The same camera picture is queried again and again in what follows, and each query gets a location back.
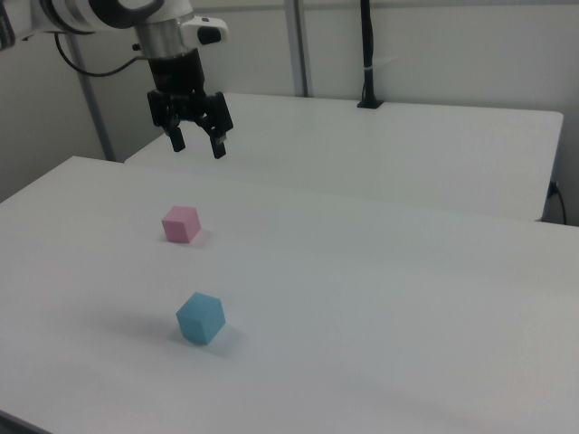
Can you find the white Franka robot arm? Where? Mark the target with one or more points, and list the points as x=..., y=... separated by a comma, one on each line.
x=113, y=13

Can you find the white table with rounded corner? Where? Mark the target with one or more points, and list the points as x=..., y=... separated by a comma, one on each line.
x=362, y=149

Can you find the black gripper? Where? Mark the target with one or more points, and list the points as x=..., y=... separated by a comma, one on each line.
x=177, y=74

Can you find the black pole with base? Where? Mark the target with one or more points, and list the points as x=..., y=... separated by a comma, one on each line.
x=368, y=50

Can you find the blue cube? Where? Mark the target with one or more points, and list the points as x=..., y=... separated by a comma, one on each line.
x=201, y=318

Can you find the pink cube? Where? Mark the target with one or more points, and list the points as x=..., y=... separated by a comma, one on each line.
x=181, y=224

